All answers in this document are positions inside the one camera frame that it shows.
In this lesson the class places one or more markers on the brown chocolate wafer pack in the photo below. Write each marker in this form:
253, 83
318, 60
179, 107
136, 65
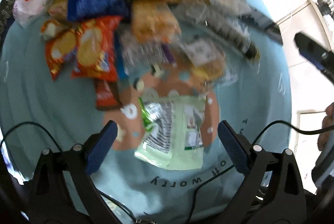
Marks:
107, 95

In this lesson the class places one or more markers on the person right hand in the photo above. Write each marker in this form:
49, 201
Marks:
327, 121

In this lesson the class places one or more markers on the light blue tablecloth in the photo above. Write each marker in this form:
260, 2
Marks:
62, 113

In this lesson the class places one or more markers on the red cracker pack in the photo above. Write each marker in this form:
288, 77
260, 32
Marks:
95, 54
59, 51

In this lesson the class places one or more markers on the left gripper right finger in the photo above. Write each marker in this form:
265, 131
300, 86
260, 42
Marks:
236, 146

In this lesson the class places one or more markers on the orange white triangle snack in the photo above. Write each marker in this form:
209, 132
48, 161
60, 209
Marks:
51, 28

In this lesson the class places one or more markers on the orange bread clear pack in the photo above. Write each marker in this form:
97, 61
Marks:
153, 21

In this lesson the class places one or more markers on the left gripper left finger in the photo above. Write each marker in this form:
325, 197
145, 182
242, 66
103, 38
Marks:
98, 145

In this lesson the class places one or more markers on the white blue label pack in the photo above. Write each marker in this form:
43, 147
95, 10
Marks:
207, 61

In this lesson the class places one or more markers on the round bun clear pack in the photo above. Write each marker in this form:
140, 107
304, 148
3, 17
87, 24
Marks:
58, 9

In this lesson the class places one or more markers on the light green snack pouch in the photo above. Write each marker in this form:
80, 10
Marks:
172, 139

